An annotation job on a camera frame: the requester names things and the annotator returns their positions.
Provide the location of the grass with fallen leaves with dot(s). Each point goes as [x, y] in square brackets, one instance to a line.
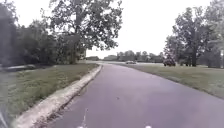
[43, 80]

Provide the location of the pale concrete kerb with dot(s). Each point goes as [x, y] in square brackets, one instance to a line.
[56, 100]

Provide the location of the grass verge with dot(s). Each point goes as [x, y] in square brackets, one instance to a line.
[193, 75]

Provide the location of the grey asphalt path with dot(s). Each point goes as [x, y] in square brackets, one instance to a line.
[133, 96]

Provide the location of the dark group of trees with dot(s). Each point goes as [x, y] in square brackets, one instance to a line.
[30, 46]

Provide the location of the pale car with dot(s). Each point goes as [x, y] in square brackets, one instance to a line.
[130, 62]

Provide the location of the dark vehicle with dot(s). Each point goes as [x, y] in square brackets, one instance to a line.
[169, 62]

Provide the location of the distant line of trees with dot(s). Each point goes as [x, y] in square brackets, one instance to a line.
[133, 56]

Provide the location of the large leafy tree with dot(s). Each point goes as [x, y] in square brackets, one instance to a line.
[83, 26]

